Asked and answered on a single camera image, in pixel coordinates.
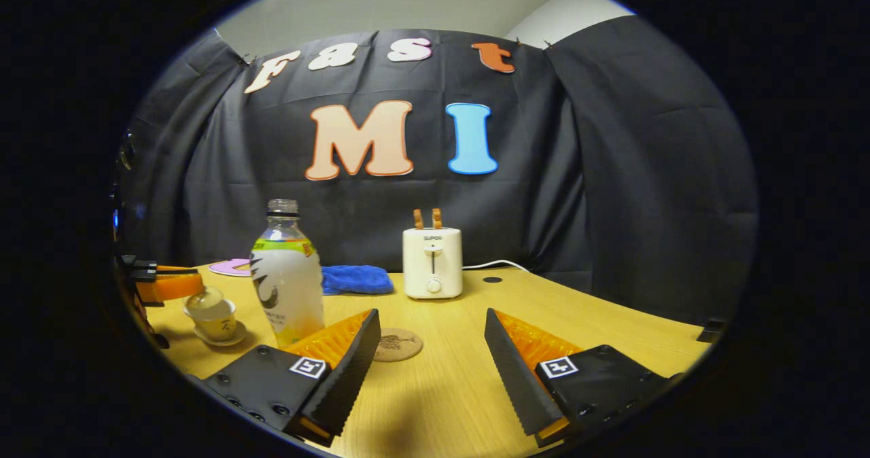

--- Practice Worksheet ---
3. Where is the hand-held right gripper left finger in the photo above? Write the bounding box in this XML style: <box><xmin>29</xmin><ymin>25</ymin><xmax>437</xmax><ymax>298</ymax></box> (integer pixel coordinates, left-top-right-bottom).
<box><xmin>187</xmin><ymin>309</ymin><xmax>382</xmax><ymax>448</ymax></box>

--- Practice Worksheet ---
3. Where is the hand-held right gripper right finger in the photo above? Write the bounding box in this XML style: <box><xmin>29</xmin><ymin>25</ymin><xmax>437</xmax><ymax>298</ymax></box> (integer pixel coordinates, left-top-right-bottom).
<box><xmin>484</xmin><ymin>307</ymin><xmax>684</xmax><ymax>448</ymax></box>

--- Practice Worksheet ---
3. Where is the cream ceramic teacup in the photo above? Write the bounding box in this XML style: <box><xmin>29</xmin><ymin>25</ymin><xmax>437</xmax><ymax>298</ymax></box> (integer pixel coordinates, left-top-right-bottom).
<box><xmin>185</xmin><ymin>300</ymin><xmax>237</xmax><ymax>342</ymax></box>

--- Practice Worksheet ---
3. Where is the round wooden coaster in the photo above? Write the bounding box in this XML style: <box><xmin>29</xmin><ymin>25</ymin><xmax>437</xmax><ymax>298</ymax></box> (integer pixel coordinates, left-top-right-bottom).
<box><xmin>372</xmin><ymin>328</ymin><xmax>423</xmax><ymax>362</ymax></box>

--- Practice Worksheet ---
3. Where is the clear plastic water bottle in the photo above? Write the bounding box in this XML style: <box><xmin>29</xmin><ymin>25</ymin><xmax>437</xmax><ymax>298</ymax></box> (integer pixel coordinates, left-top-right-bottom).
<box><xmin>249</xmin><ymin>199</ymin><xmax>325</xmax><ymax>349</ymax></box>

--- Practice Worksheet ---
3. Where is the cream ceramic saucer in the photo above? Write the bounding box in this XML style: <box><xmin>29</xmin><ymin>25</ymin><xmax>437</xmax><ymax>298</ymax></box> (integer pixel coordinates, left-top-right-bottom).
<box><xmin>194</xmin><ymin>322</ymin><xmax>247</xmax><ymax>348</ymax></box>

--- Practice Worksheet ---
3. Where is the blue towel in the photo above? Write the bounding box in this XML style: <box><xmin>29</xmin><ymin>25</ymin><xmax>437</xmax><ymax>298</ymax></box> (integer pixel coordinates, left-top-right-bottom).
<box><xmin>321</xmin><ymin>265</ymin><xmax>395</xmax><ymax>296</ymax></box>

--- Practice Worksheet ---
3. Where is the white toaster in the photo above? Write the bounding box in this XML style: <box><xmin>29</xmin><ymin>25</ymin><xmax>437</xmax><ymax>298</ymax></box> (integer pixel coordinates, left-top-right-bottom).
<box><xmin>402</xmin><ymin>227</ymin><xmax>464</xmax><ymax>300</ymax></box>

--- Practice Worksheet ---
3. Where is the black backdrop cloth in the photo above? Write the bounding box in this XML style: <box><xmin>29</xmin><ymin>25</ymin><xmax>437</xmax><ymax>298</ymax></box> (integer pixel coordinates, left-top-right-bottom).
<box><xmin>112</xmin><ymin>13</ymin><xmax>759</xmax><ymax>326</ymax></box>

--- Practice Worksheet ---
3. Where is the white power cable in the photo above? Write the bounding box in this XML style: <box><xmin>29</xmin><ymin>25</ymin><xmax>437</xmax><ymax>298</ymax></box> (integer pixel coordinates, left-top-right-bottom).
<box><xmin>462</xmin><ymin>260</ymin><xmax>529</xmax><ymax>272</ymax></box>

